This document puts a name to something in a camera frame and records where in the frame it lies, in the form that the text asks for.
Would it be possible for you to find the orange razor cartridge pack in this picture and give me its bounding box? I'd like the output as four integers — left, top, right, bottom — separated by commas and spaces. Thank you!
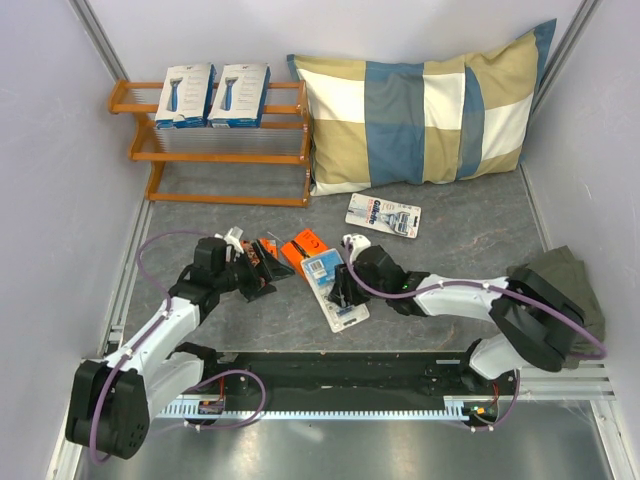
242, 237, 278, 270

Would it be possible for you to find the Gillette razor blister pack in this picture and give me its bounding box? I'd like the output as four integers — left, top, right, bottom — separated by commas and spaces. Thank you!
345, 193, 421, 239

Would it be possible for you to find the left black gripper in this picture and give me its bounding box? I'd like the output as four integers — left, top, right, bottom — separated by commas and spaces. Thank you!
214, 240, 294, 303

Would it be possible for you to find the orange black razor pack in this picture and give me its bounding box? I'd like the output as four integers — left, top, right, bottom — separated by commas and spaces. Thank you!
280, 228, 329, 278

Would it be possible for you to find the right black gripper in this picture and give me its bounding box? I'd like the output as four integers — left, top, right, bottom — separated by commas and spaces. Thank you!
327, 261, 388, 309

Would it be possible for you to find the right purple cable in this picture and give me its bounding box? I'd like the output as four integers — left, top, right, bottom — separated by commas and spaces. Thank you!
342, 238, 609, 361

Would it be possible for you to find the purple cable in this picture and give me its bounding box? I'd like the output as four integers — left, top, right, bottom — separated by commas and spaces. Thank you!
88, 230, 221, 465
342, 238, 609, 361

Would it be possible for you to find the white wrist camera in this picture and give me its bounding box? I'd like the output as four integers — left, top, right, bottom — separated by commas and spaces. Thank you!
341, 234, 371, 263
214, 226, 244, 262

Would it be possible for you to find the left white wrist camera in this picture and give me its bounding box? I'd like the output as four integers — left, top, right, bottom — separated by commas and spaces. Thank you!
214, 226, 244, 262

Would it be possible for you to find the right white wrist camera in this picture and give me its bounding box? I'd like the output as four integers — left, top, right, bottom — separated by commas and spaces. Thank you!
341, 234, 371, 263

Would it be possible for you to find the olive green cloth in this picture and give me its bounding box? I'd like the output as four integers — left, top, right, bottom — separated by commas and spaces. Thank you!
506, 246, 606, 342

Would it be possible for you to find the clear blister razor pack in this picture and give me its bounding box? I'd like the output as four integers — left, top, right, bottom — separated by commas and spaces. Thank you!
301, 249, 370, 333

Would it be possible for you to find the blue beige checkered pillow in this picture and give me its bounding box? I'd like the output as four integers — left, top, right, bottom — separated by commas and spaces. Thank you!
287, 20, 556, 196

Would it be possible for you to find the orange wooden two-tier shelf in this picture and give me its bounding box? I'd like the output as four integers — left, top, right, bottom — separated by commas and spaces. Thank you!
107, 79, 312, 208

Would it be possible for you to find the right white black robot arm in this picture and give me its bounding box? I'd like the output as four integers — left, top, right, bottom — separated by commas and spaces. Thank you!
328, 244, 584, 394

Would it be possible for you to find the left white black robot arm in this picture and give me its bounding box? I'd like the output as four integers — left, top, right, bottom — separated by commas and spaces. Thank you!
65, 232, 296, 463

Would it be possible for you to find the white box blue razor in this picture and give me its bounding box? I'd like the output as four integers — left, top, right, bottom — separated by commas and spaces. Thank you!
154, 63, 216, 129
207, 63, 271, 128

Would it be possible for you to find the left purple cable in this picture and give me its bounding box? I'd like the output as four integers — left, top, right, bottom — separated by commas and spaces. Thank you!
88, 230, 221, 465

